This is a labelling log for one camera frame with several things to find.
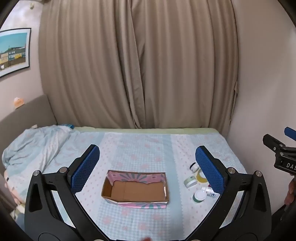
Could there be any cardboard box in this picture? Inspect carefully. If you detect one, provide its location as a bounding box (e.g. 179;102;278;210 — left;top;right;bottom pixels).
101;170;170;209

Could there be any beige curtain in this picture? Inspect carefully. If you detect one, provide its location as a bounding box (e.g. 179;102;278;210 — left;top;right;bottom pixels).
38;0;239;131

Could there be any green mattress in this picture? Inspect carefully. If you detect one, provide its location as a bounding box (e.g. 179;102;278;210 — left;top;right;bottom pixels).
73;126;219;135

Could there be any light blue duvet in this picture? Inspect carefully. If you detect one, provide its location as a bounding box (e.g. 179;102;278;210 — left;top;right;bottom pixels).
1;125;75;174

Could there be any grey headboard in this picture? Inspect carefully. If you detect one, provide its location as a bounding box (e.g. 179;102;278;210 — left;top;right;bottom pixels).
0;94;57;149

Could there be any yellow tape roll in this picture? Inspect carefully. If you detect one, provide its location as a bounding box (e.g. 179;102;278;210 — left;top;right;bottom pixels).
195;172;208;184

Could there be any person's right hand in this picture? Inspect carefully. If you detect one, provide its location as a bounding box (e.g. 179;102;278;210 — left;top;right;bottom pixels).
284;178;296;205

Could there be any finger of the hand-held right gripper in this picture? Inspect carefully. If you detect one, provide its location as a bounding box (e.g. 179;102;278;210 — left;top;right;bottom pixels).
284;127;296;142
263;134;296;155

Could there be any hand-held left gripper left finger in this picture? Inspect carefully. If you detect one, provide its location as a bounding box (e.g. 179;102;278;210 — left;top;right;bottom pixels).
24;144;109;241

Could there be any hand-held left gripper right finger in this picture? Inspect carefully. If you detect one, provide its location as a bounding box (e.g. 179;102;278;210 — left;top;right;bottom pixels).
185;146;272;241

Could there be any white jar with green rim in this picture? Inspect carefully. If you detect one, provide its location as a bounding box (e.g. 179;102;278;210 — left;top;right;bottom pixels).
193;190;208;204

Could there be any white jar with green band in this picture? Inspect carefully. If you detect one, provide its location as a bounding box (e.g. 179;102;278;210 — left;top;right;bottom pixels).
184;176;197;189

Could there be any pink pillow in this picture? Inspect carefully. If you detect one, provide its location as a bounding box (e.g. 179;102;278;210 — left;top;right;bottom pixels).
3;171;25;205

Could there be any framed wall picture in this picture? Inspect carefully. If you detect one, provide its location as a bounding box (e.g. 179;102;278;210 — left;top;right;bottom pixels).
0;28;32;78

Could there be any white pill bottle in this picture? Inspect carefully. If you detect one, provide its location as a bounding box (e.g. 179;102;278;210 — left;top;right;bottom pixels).
201;187;220;198

